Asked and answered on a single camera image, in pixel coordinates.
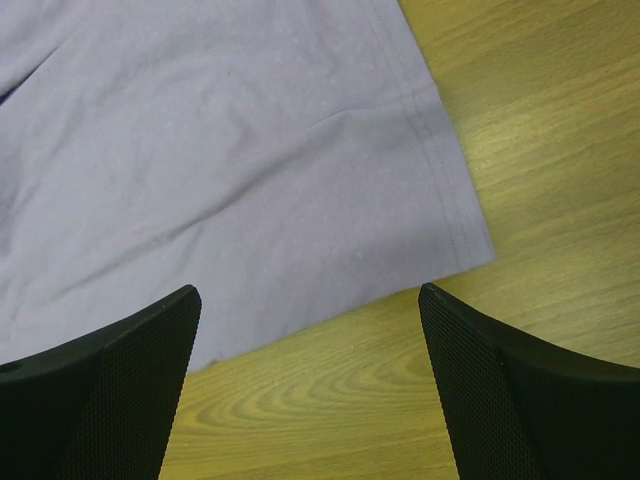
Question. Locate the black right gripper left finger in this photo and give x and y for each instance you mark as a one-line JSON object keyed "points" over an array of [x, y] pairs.
{"points": [[100, 406]]}

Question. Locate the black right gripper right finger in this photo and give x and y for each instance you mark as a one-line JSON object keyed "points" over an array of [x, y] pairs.
{"points": [[519, 407]]}

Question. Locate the purple t shirt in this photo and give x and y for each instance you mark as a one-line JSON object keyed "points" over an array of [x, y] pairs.
{"points": [[292, 160]]}

